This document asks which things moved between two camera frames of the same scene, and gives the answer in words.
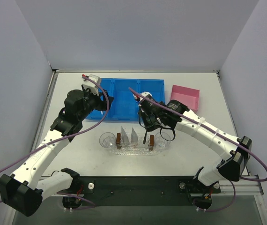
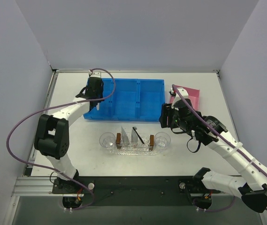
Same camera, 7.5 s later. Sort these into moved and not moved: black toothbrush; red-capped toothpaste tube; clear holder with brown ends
Moved: black toothbrush
Not moved: red-capped toothpaste tube; clear holder with brown ends
